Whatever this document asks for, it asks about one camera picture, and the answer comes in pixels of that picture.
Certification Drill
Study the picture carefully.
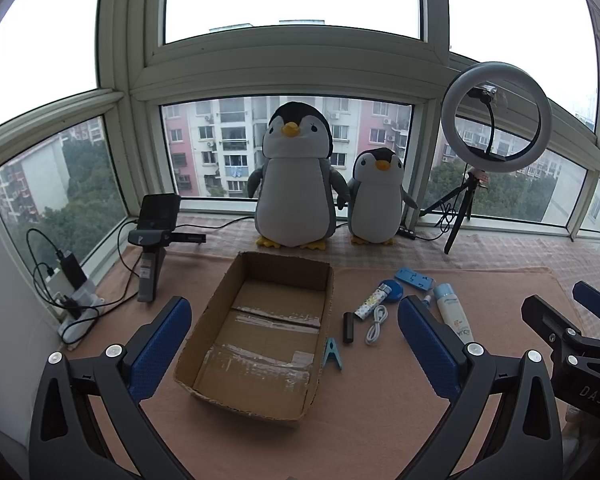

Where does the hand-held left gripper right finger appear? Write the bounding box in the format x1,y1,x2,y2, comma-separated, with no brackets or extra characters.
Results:
397,295,565,480

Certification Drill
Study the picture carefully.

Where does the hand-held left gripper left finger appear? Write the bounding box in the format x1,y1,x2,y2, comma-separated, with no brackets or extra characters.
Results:
28,296,193,480

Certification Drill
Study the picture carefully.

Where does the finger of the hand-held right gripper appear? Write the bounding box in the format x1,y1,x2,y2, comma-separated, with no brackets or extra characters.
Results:
521,294,600,361
572,281,600,321

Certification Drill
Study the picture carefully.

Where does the white and blue tube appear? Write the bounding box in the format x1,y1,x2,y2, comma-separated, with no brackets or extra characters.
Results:
432,283,476,346

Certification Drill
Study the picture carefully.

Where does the white charging cable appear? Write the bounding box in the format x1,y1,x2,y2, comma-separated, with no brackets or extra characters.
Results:
364,305,390,346

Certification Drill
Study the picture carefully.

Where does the blue round disc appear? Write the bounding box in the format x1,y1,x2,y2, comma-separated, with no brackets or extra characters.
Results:
380,280,406,305

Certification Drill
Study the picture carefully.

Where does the blue folding phone stand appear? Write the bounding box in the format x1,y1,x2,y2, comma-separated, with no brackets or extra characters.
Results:
395,266,436,292

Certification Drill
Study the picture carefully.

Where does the patterned white lighter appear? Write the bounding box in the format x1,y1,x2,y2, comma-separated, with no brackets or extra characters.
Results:
354,283,388,320

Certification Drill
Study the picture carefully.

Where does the light blue clothespin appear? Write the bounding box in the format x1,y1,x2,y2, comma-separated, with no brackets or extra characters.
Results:
322,338,343,372

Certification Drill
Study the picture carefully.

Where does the cardboard box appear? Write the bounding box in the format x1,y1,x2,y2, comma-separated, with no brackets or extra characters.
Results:
174,251,335,423

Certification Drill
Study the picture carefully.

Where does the checked blanket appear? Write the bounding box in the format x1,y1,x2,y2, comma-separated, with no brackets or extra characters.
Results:
125,215,600,311

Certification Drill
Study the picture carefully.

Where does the white power strip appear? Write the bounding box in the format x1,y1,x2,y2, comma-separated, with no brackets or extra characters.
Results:
47,270,106,351

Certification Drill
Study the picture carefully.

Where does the black power adapter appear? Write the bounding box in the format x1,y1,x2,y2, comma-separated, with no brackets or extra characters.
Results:
55,252,88,291

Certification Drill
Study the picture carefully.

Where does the black tripod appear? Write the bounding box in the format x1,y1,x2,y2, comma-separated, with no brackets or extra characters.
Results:
419,167,488,255

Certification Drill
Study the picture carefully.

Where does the small penguin plush toy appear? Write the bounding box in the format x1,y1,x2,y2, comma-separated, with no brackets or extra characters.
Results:
336,148,418,246

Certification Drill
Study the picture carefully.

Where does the large penguin plush toy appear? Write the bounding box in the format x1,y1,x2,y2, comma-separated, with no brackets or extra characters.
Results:
247,101,351,250

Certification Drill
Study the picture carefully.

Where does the black gooseneck phone holder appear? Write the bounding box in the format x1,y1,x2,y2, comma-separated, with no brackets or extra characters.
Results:
467,86,511,161

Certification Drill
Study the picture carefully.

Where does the black camera on grey stand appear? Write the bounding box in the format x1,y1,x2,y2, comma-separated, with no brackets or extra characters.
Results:
127,193,207,304

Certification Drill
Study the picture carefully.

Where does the black ring light cable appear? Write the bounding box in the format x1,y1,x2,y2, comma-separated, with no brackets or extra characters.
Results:
414,199,462,242

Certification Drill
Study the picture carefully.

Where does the white ring light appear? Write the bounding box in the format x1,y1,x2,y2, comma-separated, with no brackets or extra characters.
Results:
441,61,552,176

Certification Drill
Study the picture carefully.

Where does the white window frame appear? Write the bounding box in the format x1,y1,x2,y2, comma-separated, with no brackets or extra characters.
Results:
0,0,600,246

